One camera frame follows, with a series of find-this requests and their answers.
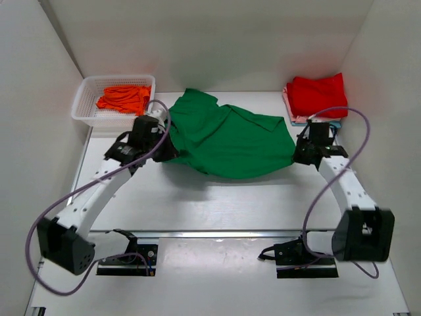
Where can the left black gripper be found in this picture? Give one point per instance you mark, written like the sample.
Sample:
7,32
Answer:
169,151

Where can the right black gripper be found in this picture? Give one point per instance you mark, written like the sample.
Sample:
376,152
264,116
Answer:
297,157

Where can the green t shirt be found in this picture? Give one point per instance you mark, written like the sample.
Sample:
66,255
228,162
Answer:
227,141

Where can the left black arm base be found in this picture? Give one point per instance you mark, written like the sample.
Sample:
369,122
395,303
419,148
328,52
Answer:
139,260

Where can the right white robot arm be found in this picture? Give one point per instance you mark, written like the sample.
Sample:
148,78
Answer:
365,230

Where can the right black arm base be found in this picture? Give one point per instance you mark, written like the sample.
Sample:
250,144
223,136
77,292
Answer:
293,261

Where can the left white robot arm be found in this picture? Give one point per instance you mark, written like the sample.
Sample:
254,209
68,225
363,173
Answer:
64,239

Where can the pink folded t shirt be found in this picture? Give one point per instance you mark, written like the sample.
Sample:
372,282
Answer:
292,117

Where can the light blue folded t shirt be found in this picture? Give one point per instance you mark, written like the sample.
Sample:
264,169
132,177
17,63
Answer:
336,124

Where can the red folded t shirt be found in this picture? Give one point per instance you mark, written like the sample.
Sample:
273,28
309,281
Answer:
307,97

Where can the orange t shirt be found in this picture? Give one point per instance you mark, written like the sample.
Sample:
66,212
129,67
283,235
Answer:
127,99

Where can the white plastic basket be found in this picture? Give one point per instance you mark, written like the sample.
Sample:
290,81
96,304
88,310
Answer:
91,89

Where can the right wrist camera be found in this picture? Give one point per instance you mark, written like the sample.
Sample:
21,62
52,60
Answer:
314,118

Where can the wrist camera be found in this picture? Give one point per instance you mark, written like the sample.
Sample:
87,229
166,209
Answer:
161,116
314,118

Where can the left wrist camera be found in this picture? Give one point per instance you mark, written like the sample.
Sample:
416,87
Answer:
161,116

